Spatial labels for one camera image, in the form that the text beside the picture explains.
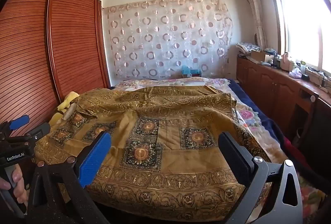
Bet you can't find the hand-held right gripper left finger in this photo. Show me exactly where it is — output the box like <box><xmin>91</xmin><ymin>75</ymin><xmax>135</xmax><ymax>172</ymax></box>
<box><xmin>26</xmin><ymin>132</ymin><xmax>112</xmax><ymax>224</ymax></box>

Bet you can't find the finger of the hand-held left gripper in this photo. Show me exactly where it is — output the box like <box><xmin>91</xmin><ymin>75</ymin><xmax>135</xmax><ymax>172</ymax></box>
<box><xmin>0</xmin><ymin>115</ymin><xmax>30</xmax><ymax>137</ymax></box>
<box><xmin>8</xmin><ymin>122</ymin><xmax>51</xmax><ymax>144</ymax></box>

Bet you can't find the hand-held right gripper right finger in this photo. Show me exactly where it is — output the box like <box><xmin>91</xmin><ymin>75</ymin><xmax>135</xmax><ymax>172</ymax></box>
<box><xmin>218</xmin><ymin>132</ymin><xmax>303</xmax><ymax>224</ymax></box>

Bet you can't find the golden brown patterned garment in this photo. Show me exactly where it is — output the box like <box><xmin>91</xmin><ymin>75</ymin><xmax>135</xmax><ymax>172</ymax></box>
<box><xmin>34</xmin><ymin>86</ymin><xmax>272</xmax><ymax>223</ymax></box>

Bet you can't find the person's left hand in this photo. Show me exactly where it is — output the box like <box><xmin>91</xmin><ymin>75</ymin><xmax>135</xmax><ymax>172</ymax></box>
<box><xmin>0</xmin><ymin>164</ymin><xmax>28</xmax><ymax>210</ymax></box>

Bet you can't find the small beige roll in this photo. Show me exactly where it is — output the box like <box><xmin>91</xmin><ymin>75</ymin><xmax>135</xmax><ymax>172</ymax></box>
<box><xmin>63</xmin><ymin>103</ymin><xmax>78</xmax><ymax>120</ymax></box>

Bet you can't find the yellow cloth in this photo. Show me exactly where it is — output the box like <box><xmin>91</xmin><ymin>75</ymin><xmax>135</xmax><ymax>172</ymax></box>
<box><xmin>49</xmin><ymin>91</ymin><xmax>80</xmax><ymax>126</ymax></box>

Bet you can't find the floral bed blanket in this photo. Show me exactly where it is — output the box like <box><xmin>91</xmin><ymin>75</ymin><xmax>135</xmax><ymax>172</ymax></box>
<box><xmin>114</xmin><ymin>77</ymin><xmax>326</xmax><ymax>214</ymax></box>

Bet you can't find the red cloth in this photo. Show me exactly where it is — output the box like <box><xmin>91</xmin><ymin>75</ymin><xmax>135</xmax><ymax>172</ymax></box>
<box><xmin>283</xmin><ymin>136</ymin><xmax>318</xmax><ymax>175</ymax></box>

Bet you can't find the navy blue blanket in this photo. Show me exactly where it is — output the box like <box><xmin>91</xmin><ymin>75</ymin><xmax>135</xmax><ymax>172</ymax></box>
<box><xmin>229</xmin><ymin>79</ymin><xmax>293</xmax><ymax>142</ymax></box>

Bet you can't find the brown wooden low cabinet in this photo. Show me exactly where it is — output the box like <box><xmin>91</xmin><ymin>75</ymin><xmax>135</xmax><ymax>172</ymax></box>
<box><xmin>236</xmin><ymin>55</ymin><xmax>331</xmax><ymax>142</ymax></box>

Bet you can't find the blue plastic object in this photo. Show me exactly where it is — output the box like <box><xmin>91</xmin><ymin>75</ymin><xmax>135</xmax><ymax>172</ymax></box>
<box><xmin>181</xmin><ymin>65</ymin><xmax>202</xmax><ymax>78</ymax></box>

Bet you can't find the brown slatted wooden wardrobe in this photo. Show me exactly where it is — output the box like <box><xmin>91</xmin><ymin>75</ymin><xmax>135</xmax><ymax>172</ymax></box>
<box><xmin>0</xmin><ymin>0</ymin><xmax>112</xmax><ymax>137</ymax></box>

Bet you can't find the cardboard box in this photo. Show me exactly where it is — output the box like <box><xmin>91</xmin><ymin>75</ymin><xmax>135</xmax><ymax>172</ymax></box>
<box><xmin>251</xmin><ymin>50</ymin><xmax>272</xmax><ymax>62</ymax></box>

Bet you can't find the beige bottle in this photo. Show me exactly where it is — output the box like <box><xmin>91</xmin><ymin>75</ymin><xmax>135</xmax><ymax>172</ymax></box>
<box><xmin>281</xmin><ymin>52</ymin><xmax>295</xmax><ymax>71</ymax></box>

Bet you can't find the folded patterned cloth stack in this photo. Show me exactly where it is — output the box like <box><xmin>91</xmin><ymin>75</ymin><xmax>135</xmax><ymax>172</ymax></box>
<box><xmin>236</xmin><ymin>42</ymin><xmax>261</xmax><ymax>55</ymax></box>

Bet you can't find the sheer circle pattern curtain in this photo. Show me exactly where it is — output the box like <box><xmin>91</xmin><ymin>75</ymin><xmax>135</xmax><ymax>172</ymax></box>
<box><xmin>103</xmin><ymin>0</ymin><xmax>233</xmax><ymax>80</ymax></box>

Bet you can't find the pale window curtain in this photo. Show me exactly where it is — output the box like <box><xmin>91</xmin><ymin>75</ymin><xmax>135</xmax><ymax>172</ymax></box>
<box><xmin>242</xmin><ymin>0</ymin><xmax>267</xmax><ymax>51</ymax></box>

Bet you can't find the bright window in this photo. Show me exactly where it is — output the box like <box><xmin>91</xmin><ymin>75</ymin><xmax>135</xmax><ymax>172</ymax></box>
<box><xmin>267</xmin><ymin>0</ymin><xmax>331</xmax><ymax>80</ymax></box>

